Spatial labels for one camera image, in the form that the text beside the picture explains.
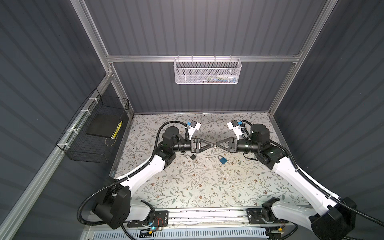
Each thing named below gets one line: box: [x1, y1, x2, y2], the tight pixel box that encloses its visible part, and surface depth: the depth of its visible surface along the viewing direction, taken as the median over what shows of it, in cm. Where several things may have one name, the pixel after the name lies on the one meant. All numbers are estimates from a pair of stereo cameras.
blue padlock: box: [217, 155, 228, 165], surface depth 96 cm
